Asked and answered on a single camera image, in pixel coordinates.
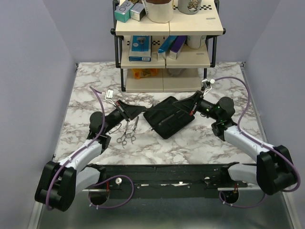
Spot blue razor package box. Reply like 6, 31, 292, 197
129, 35, 152, 62

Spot blue toothpaste box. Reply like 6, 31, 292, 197
157, 35, 177, 61

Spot black zip tool case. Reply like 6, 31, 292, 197
143, 96, 195, 139

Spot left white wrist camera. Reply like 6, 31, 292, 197
104, 89, 114, 101

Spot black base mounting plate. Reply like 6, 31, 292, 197
87, 164, 248, 203

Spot orange snack bag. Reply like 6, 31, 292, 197
132, 68, 159, 79

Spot white round tub brown lid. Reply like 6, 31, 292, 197
142, 0, 173, 23

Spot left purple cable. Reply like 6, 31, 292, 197
45, 86, 134, 211

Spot beige three-tier shelf rack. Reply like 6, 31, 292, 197
111, 0, 226, 93

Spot silver cutting scissors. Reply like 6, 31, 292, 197
116, 121, 129, 148

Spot purple cable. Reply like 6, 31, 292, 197
209, 76, 301, 208
45, 86, 134, 211

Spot grey pouch on shelf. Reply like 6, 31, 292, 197
167, 68, 185, 77

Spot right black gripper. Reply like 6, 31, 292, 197
173, 90, 221, 121

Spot silver grey small box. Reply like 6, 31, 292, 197
130, 3, 146, 21

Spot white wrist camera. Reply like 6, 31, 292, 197
104, 89, 114, 101
201, 78, 215, 92

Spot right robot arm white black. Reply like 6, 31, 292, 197
173, 91, 300, 195

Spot silver thinning scissors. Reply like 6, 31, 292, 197
126, 117, 139, 144

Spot white printed mug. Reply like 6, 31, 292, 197
178, 0, 202, 15

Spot white green cup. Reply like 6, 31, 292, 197
186, 35, 206, 49

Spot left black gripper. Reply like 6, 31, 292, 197
103, 100, 145, 135

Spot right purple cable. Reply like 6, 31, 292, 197
209, 76, 301, 208

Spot purple toothpaste box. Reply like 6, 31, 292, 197
168, 35, 187, 60

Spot teal white carton box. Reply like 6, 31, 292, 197
114, 0, 134, 23

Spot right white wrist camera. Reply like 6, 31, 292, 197
201, 78, 215, 92

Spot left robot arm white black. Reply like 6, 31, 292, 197
34, 100, 146, 211

